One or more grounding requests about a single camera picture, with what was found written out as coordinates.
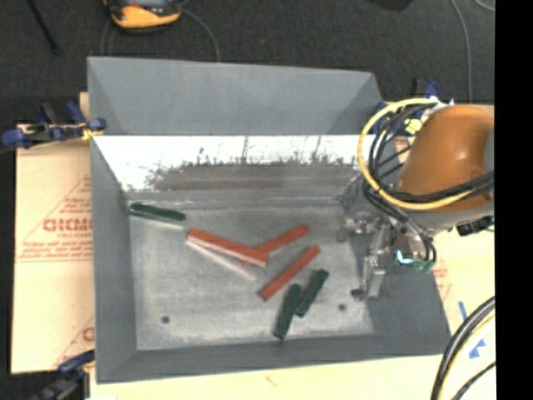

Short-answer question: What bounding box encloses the dark green flat block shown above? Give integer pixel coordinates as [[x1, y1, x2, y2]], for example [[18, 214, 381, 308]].
[[128, 202, 187, 224], [294, 268, 331, 318], [271, 282, 304, 342]]

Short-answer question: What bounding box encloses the grey metal bin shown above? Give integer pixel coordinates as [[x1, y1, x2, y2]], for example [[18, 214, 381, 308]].
[[86, 56, 453, 383]]

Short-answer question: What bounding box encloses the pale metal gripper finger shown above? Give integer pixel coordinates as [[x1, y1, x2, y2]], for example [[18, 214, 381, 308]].
[[367, 260, 387, 300], [351, 257, 374, 302]]

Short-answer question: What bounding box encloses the brown cardboard board red print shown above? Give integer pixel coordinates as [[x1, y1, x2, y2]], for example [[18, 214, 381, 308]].
[[9, 91, 97, 375]]

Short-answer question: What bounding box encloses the red-brown flat block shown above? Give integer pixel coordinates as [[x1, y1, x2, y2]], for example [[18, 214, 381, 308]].
[[258, 244, 322, 303], [187, 227, 271, 269], [251, 223, 311, 256]]

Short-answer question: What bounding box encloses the black cylinder on white bracket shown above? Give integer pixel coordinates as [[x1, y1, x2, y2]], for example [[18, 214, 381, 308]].
[[456, 213, 496, 237]]

